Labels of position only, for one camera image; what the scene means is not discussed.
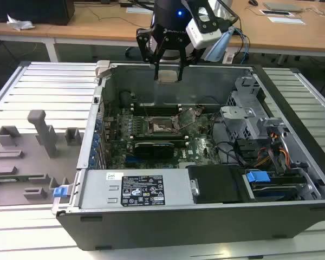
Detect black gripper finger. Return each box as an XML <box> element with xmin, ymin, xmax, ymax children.
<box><xmin>136</xmin><ymin>27</ymin><xmax>169</xmax><ymax>81</ymax></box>
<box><xmin>177</xmin><ymin>48</ymin><xmax>199</xmax><ymax>82</ymax></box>

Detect silver CPU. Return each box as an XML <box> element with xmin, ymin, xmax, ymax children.
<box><xmin>158</xmin><ymin>69</ymin><xmax>180</xmax><ymax>83</ymax></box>

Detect metal socket cover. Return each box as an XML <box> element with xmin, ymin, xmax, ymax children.
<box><xmin>175</xmin><ymin>107</ymin><xmax>200</xmax><ymax>128</ymax></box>

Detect black RAM slot bank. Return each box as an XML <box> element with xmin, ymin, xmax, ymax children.
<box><xmin>132</xmin><ymin>134</ymin><xmax>188</xmax><ymax>144</ymax></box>
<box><xmin>132</xmin><ymin>106</ymin><xmax>180</xmax><ymax>116</ymax></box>

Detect CPU socket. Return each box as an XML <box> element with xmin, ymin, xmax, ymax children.
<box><xmin>147</xmin><ymin>116</ymin><xmax>180</xmax><ymax>137</ymax></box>

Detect wooden desk with monitor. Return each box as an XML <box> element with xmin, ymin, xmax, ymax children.
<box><xmin>0</xmin><ymin>0</ymin><xmax>155</xmax><ymax>63</ymax></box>

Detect black round case fan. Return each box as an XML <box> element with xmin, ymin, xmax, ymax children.
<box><xmin>118</xmin><ymin>91</ymin><xmax>135</xmax><ymax>107</ymax></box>

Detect silver metal drive cage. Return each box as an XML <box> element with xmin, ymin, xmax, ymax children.
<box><xmin>220</xmin><ymin>76</ymin><xmax>288</xmax><ymax>142</ymax></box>

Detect green motherboard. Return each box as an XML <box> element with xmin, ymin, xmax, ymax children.
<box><xmin>102</xmin><ymin>107</ymin><xmax>223</xmax><ymax>169</ymax></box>

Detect black graphics card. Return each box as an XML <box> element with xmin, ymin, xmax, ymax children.
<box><xmin>134</xmin><ymin>141</ymin><xmax>176</xmax><ymax>158</ymax></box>

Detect wooden desk with laptop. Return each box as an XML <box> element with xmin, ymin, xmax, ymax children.
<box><xmin>227</xmin><ymin>0</ymin><xmax>325</xmax><ymax>66</ymax></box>

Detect grey laptop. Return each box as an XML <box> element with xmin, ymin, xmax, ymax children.
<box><xmin>262</xmin><ymin>2</ymin><xmax>304</xmax><ymax>13</ymax></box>

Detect black monitor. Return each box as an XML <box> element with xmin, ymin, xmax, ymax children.
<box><xmin>0</xmin><ymin>0</ymin><xmax>76</xmax><ymax>27</ymax></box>

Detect crumpled white paper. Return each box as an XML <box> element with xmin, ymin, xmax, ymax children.
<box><xmin>6</xmin><ymin>14</ymin><xmax>36</xmax><ymax>31</ymax></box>

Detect black plastic shroud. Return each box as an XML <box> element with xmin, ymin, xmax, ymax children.
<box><xmin>186</xmin><ymin>164</ymin><xmax>246</xmax><ymax>205</ymax></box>

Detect hard disk in blue carrier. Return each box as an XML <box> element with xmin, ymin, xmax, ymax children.
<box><xmin>245</xmin><ymin>169</ymin><xmax>308</xmax><ymax>202</ymax></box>

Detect silver power supply unit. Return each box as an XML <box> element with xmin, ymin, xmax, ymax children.
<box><xmin>77</xmin><ymin>168</ymin><xmax>194</xmax><ymax>209</ymax></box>

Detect grey parts rack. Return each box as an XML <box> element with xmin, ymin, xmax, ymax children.
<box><xmin>0</xmin><ymin>109</ymin><xmax>85</xmax><ymax>207</ymax></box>

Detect black open PC case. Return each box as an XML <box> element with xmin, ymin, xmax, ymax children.
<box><xmin>51</xmin><ymin>60</ymin><xmax>325</xmax><ymax>251</ymax></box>

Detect green RAM stick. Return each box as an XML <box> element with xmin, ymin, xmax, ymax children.
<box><xmin>0</xmin><ymin>175</ymin><xmax>46</xmax><ymax>183</ymax></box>

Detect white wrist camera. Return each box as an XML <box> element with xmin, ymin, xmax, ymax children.
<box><xmin>185</xmin><ymin>6</ymin><xmax>223</xmax><ymax>51</ymax></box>

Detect grey case handle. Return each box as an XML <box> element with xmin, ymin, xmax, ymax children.
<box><xmin>95</xmin><ymin>60</ymin><xmax>111</xmax><ymax>80</ymax></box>

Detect blue cable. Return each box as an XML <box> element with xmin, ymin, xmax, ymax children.
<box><xmin>233</xmin><ymin>26</ymin><xmax>252</xmax><ymax>66</ymax></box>

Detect black internal cables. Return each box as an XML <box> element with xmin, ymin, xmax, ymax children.
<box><xmin>210</xmin><ymin>112</ymin><xmax>249</xmax><ymax>166</ymax></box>

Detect orange and yellow wires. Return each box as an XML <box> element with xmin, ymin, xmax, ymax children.
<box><xmin>256</xmin><ymin>143</ymin><xmax>291</xmax><ymax>167</ymax></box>

